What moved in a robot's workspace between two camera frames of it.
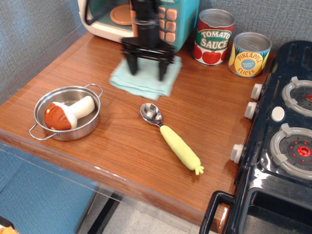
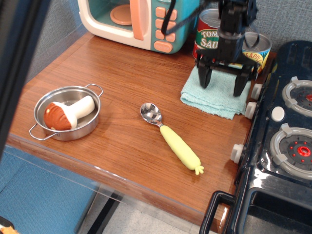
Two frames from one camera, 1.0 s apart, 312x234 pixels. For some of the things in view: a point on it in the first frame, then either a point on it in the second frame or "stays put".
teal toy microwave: [115, 19] stays put
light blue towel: [147, 81] to [218, 98]
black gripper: [147, 44] to [228, 54]
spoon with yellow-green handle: [152, 113] stays put
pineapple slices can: [249, 54] stays put
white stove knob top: [256, 91] stays put
